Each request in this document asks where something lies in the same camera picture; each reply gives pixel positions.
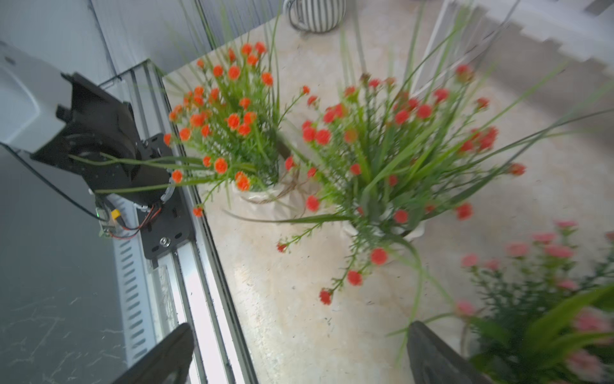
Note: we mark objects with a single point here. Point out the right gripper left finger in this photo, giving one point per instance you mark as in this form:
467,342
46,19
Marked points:
168,362

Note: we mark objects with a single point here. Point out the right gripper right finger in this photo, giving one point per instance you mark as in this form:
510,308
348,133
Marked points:
433,361

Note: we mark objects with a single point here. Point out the pink flower potted plant front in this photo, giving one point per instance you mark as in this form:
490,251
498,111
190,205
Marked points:
538,320

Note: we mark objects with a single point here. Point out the red flower potted plant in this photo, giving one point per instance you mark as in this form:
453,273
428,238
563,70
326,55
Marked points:
393,153

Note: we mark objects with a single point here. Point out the orange flower potted plant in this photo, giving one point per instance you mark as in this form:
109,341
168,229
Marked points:
230,126

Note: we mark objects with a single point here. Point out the white wooden slatted rack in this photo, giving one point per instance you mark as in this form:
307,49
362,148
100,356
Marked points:
526,39

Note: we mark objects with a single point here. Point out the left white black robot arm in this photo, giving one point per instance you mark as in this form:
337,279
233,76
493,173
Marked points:
70,123

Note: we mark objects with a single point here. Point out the striped grey ceramic mug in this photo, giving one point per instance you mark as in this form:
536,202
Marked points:
315,16

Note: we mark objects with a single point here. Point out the aluminium front rail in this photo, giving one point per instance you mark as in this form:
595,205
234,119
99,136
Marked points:
199,289

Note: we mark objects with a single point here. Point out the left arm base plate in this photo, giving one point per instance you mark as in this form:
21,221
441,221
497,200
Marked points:
169,226

